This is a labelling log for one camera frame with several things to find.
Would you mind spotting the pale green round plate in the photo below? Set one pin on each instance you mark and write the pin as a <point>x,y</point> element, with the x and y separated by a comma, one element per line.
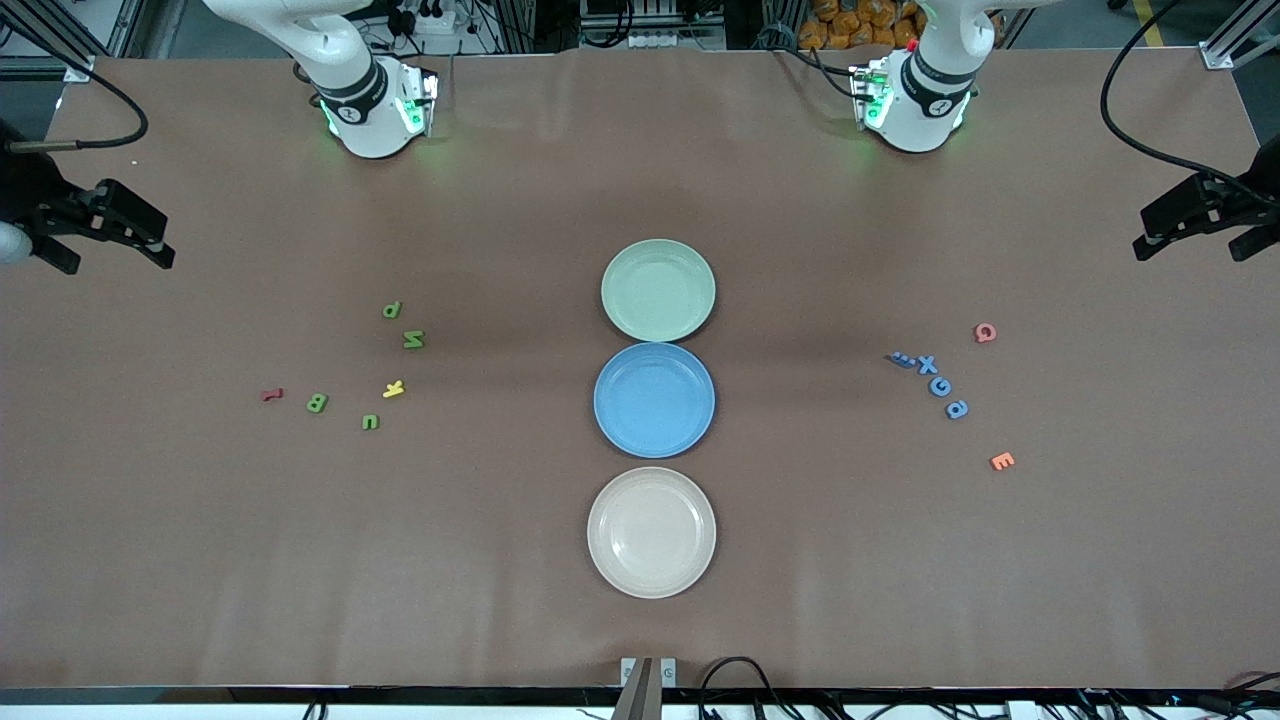
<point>658,290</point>

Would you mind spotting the blue round plate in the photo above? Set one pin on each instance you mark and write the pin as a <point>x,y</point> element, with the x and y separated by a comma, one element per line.
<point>654,400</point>

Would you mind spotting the brown wedge post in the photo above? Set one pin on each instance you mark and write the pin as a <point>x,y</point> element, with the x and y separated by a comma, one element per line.
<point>640,700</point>

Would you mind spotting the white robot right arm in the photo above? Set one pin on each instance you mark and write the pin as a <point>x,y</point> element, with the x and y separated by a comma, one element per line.
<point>350,60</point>

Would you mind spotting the blue foam letter E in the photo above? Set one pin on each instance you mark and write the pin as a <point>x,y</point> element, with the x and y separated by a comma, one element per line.
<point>903,360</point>

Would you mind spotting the blue foam letter G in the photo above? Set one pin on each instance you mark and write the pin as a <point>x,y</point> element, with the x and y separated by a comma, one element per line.
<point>940,388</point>

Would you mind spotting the orange fruit mesh bag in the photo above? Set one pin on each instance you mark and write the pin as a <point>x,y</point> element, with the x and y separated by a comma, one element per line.
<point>850,25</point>

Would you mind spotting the orange foam letter E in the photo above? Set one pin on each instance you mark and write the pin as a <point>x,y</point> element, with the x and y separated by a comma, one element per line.
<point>1002,461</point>

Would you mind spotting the aluminium frame profile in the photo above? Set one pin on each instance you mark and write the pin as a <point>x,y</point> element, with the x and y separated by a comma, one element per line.
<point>1235,40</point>
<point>60,35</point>

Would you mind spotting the dark green foam letter N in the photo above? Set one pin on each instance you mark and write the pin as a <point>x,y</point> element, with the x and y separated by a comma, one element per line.
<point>413,339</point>

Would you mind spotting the pink red foam letter G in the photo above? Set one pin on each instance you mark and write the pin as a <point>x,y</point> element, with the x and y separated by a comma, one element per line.
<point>985,333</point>

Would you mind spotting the white power strip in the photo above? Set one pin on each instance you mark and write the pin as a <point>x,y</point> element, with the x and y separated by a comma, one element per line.
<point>430,20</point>
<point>660,40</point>

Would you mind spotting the blue foam letter X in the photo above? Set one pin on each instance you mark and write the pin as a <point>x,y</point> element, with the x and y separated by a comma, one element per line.
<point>927,365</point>

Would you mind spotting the brown table cover sheet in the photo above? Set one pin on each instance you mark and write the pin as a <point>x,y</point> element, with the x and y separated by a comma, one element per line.
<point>200,560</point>

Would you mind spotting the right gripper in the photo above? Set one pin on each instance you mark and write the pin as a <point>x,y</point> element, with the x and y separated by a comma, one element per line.
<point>22,190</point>

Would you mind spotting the silver edge bracket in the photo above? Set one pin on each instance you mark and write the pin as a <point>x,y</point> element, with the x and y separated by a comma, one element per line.
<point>628,670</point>

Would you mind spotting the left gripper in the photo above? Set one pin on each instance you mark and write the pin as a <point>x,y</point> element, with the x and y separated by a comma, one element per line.
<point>1262,180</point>

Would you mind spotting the blue foam lowercase letter a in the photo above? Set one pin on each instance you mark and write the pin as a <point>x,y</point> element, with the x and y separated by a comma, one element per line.
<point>957,409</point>

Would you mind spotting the beige round plate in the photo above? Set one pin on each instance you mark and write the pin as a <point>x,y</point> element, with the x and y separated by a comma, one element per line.
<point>651,532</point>

